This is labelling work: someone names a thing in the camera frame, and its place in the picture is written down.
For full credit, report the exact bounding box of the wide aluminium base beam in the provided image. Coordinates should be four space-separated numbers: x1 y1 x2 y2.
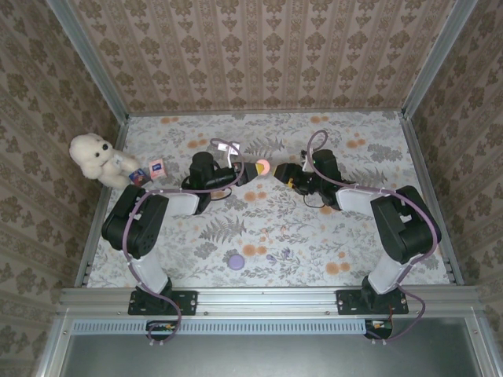
58 286 483 317

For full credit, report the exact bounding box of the grey slotted cable duct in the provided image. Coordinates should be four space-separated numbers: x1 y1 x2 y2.
72 318 366 335

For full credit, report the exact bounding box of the right gripper thin black cable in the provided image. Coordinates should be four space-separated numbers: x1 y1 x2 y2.
304 192 335 209

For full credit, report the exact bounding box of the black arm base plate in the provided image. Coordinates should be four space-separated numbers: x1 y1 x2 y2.
336 289 409 316
128 289 197 316

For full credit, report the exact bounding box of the white teddy bear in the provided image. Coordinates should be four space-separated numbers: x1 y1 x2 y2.
69 132 141 189

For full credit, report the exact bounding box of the pink Tempo tissue pack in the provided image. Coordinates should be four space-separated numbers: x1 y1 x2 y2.
148 158 168 180

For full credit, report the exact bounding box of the aluminium corner post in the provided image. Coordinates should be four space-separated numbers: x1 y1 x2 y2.
46 0 130 123
400 0 479 119

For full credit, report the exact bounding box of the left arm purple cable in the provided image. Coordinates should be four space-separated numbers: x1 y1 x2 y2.
122 137 247 349

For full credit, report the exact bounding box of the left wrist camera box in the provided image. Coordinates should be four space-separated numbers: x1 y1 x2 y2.
217 141 241 168

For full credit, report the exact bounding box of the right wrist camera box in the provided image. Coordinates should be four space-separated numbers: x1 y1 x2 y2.
300 148 318 172

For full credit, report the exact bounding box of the grey metal sheet panel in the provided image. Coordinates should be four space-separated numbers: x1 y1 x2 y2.
58 318 483 377

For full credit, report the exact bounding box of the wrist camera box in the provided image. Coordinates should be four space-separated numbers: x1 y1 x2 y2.
300 148 318 172
217 141 241 168

